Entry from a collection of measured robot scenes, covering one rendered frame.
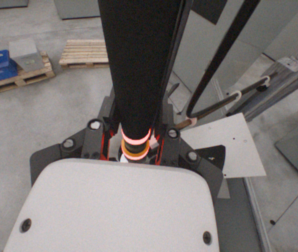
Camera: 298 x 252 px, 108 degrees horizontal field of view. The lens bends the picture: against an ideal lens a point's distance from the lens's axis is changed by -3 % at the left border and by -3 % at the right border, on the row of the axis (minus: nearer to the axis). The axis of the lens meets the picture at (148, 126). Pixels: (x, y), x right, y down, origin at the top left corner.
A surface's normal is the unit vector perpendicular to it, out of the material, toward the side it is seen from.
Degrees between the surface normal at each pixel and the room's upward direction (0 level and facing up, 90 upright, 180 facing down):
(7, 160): 0
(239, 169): 50
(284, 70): 90
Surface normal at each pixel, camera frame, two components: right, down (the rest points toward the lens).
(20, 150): 0.11, -0.50
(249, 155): -0.69, -0.40
